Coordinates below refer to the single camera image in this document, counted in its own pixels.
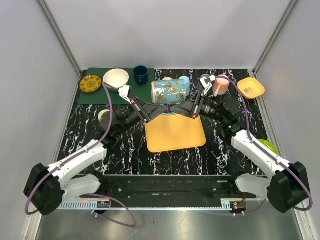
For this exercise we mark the dark blue mug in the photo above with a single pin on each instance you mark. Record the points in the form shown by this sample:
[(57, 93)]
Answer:
[(140, 74)]

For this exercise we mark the pink mug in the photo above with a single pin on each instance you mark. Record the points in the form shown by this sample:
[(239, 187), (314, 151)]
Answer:
[(220, 85)]

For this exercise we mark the yellow square bowl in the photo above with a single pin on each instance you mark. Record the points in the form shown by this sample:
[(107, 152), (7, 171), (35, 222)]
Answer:
[(251, 88)]

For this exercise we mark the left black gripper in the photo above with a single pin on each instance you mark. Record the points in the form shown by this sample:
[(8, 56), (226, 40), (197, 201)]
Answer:
[(141, 110)]

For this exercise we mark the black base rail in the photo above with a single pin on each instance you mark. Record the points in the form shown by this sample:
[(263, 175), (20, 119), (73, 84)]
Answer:
[(212, 186)]

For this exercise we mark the blue butterfly mug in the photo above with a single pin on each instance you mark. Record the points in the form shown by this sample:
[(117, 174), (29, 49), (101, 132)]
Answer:
[(169, 92)]

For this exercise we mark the white ceramic bowl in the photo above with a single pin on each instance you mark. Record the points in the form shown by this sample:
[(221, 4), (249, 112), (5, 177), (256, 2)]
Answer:
[(116, 78)]

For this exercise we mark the yellow patterned plate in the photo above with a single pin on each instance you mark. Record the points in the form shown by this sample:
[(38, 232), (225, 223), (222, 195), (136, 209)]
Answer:
[(90, 83)]

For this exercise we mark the light blue mug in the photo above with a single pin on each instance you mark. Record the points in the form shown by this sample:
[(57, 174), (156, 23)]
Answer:
[(185, 79)]

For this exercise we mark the orange plastic tray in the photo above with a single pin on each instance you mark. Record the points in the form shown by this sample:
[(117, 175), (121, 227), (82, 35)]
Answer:
[(174, 132)]

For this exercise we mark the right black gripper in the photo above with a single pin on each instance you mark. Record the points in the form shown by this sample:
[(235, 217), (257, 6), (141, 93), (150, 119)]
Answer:
[(191, 108)]

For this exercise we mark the light green mug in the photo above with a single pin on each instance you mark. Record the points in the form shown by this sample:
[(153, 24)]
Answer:
[(105, 117)]

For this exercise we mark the lime green bowl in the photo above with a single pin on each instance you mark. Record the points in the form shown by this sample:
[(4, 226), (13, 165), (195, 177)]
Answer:
[(269, 145)]

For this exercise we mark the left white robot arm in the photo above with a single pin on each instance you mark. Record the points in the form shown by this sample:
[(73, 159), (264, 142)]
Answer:
[(49, 186)]

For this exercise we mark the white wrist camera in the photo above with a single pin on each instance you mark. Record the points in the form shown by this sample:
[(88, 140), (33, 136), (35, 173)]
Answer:
[(206, 81), (124, 92)]

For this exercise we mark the dark grey mug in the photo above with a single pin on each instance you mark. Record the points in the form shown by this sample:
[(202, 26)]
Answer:
[(199, 87)]

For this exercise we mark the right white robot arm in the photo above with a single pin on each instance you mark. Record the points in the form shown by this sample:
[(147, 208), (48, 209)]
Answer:
[(284, 185)]

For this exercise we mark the white grey mug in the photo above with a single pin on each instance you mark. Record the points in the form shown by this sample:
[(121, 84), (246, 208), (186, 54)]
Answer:
[(167, 79)]

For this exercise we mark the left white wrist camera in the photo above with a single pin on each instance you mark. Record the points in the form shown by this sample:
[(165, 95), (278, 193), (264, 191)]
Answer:
[(124, 92)]

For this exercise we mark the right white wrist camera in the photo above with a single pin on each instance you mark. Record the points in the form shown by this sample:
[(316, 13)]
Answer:
[(206, 81)]

